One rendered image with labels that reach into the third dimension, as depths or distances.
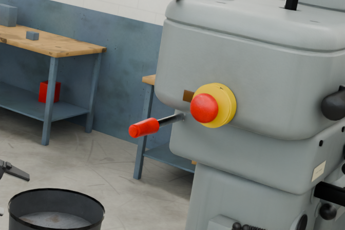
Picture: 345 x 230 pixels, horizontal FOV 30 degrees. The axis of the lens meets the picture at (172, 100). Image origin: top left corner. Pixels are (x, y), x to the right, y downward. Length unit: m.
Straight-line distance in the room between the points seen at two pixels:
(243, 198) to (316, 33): 0.33
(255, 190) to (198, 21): 0.30
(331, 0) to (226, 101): 0.41
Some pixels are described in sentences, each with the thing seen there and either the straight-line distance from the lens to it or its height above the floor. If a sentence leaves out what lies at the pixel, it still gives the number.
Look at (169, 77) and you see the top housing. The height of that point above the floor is 1.78.
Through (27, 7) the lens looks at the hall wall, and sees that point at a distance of 7.05.
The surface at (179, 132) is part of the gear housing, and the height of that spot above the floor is 1.67.
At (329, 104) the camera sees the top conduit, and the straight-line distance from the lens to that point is 0.86.
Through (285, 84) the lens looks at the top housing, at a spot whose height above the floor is 1.81.
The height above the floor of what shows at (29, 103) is 0.23.
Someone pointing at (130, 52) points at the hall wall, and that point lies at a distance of 6.26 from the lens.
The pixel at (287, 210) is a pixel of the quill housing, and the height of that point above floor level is 1.58.
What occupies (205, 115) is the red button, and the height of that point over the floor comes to 1.75.
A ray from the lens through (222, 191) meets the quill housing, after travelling 1.06.
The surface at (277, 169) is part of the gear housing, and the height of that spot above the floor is 1.66.
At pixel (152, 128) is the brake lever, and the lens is 0.93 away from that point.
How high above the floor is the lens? 1.96
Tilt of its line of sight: 14 degrees down
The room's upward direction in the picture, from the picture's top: 9 degrees clockwise
